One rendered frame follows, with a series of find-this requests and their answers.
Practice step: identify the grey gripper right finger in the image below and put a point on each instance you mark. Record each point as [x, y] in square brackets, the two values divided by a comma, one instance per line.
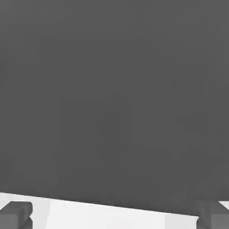
[212, 216]

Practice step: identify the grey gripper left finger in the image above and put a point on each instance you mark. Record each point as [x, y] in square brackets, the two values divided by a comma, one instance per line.
[15, 215]

